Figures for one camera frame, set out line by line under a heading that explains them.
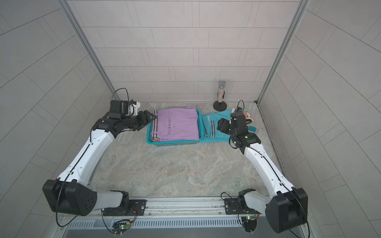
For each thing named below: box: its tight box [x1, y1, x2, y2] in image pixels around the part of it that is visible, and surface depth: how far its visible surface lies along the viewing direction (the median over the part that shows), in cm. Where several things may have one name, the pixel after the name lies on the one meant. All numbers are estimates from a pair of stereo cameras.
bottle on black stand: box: [213, 79, 228, 112], surface depth 104 cm
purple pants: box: [151, 105, 200, 143], surface depth 93 cm
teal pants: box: [199, 109, 233, 143], surface depth 98 cm
